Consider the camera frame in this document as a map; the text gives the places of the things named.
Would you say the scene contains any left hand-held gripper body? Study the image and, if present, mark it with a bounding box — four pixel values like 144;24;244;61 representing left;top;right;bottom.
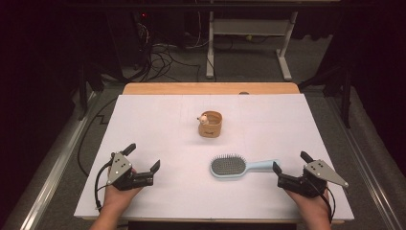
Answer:
105;152;155;192

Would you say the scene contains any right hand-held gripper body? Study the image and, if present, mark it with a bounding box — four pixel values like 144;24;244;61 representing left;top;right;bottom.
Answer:
277;159;350;198

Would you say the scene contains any light blue hairbrush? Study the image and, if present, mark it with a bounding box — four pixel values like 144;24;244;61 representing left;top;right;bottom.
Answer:
209;153;281;178

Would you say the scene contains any wooden cup with small figure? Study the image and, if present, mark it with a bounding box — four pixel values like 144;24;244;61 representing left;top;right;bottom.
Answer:
196;110;223;139

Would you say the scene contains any person's left hand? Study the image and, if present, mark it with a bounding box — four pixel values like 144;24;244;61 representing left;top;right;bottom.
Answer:
102;168;145;212

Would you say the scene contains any person's right hand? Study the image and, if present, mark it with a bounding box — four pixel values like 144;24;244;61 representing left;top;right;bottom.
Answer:
284;188;333;221

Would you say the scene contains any white table cover board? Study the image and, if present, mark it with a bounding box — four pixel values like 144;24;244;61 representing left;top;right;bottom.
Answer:
74;93;355;221

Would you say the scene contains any black metal stand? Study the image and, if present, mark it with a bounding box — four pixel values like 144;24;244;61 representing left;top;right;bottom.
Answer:
77;61;106;122
298;60;356;129

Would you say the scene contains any wooden table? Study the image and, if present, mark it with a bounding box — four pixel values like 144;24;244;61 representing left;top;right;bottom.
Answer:
80;81;347;225

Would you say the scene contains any dark equipment with red light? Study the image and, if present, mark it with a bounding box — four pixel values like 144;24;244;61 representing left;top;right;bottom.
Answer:
104;9;154;81

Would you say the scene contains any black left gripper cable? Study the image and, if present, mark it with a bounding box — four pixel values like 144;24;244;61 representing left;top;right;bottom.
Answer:
94;159;113;212

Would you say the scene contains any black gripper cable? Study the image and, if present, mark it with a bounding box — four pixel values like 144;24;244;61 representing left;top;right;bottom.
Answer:
310;183;337;223
94;159;113;212

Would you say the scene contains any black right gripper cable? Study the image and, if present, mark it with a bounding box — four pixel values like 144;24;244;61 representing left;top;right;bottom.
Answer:
310;183;337;223

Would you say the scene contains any aluminium floor rail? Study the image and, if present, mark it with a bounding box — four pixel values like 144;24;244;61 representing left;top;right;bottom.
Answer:
325;95;406;230
18;91;99;230

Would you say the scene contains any black floor cable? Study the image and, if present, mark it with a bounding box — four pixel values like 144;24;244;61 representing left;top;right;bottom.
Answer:
77;96;120;178

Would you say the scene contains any tangle of black floor cables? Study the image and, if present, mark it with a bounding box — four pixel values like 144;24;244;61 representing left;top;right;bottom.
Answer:
127;22;209;83

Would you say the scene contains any white metal desk frame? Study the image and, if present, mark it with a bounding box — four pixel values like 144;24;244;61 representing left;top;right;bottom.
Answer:
205;10;300;82

